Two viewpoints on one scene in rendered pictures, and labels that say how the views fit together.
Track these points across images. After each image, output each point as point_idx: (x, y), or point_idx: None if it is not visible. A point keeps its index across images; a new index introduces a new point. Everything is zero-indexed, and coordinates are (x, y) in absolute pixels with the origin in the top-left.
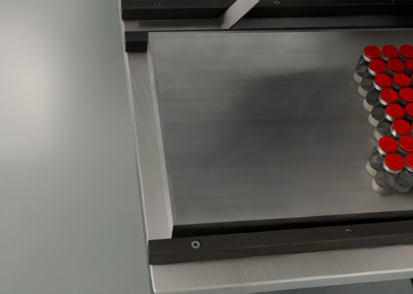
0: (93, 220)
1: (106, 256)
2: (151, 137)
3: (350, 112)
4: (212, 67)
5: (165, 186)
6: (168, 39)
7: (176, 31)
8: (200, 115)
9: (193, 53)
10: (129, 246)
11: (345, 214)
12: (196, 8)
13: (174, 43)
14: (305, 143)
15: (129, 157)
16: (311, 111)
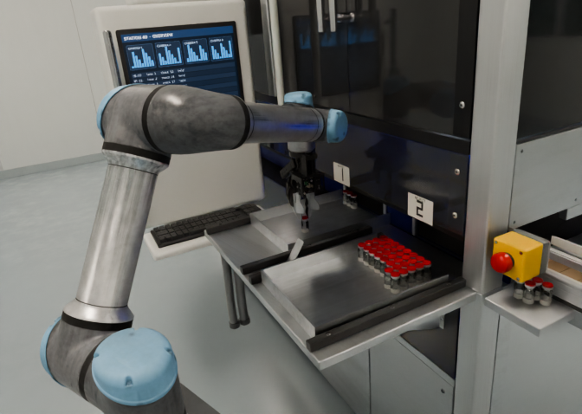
0: None
1: None
2: (282, 309)
3: (365, 272)
4: (295, 277)
5: (300, 320)
6: (270, 270)
7: None
8: (300, 294)
9: (283, 275)
10: None
11: (386, 299)
12: (275, 258)
13: (274, 272)
14: (352, 288)
15: (244, 413)
16: (348, 277)
